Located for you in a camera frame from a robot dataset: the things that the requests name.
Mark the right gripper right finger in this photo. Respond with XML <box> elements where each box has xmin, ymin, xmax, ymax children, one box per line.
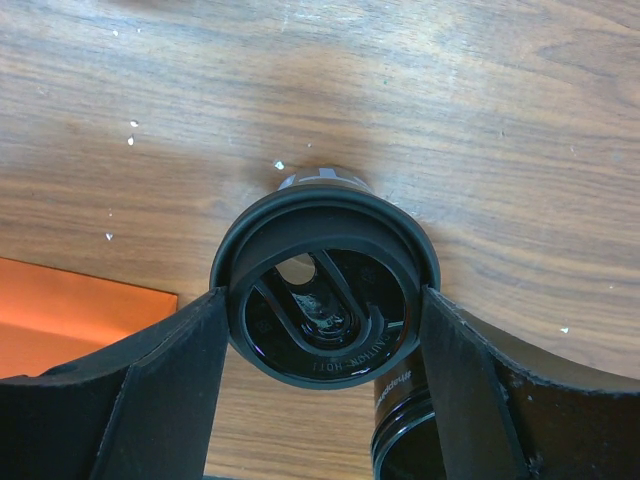
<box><xmin>420</xmin><ymin>287</ymin><xmax>639</xmax><ymax>479</ymax></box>

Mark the black coffee cup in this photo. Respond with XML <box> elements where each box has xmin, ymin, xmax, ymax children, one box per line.
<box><xmin>371</xmin><ymin>349</ymin><xmax>446</xmax><ymax>480</ymax></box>
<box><xmin>278</xmin><ymin>166</ymin><xmax>374</xmax><ymax>194</ymax></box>

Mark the black lid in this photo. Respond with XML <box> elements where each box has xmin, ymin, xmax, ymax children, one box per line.
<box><xmin>209</xmin><ymin>185</ymin><xmax>441</xmax><ymax>390</ymax></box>

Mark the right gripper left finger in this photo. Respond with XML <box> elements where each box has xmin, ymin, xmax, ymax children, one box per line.
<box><xmin>1</xmin><ymin>288</ymin><xmax>228</xmax><ymax>479</ymax></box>

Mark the orange paper bag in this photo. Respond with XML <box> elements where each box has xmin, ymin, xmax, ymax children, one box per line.
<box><xmin>1</xmin><ymin>258</ymin><xmax>178</xmax><ymax>378</ymax></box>

